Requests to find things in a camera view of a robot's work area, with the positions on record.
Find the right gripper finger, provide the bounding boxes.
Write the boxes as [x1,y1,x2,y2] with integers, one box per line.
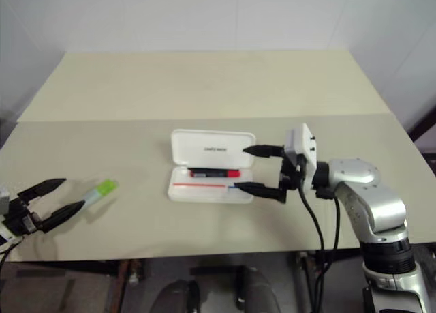
[234,181,281,201]
[242,144,285,158]

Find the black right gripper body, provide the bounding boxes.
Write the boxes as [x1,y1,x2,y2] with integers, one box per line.
[276,144,307,205]

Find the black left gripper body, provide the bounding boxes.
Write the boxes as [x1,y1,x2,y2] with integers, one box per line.
[3,194,46,237]

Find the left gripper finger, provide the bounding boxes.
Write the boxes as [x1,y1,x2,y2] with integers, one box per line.
[16,178,67,203]
[40,199,85,234]

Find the red and black marker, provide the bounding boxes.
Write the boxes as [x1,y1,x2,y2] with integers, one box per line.
[187,168,242,179]

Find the green capped marker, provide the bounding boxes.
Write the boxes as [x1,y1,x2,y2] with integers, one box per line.
[83,179,120,207]

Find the white plastic pencil case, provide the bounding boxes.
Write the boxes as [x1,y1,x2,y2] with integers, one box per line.
[167,128,258,205]

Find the thin red blue pen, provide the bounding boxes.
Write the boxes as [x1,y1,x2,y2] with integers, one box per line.
[172,182,240,190]

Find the rusty metal table leg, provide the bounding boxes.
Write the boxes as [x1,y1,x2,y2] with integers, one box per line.
[114,258,143,313]

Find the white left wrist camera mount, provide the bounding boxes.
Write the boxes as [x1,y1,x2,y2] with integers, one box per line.
[0,187,18,246]

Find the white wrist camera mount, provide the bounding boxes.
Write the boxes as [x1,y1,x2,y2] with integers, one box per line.
[284,123,319,193]
[0,187,18,246]

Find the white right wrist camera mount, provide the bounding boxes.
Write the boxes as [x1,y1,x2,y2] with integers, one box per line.
[284,123,319,193]

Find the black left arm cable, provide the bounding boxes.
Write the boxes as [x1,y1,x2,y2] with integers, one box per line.
[0,239,20,269]

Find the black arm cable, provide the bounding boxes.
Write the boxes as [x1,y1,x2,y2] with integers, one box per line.
[316,187,341,313]
[0,239,20,269]

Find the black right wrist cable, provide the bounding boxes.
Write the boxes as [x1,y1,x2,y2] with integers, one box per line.
[298,185,326,313]

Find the black table frame bar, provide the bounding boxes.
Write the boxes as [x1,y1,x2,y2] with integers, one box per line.
[0,258,119,278]

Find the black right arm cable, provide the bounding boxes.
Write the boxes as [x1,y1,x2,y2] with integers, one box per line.
[316,187,341,313]

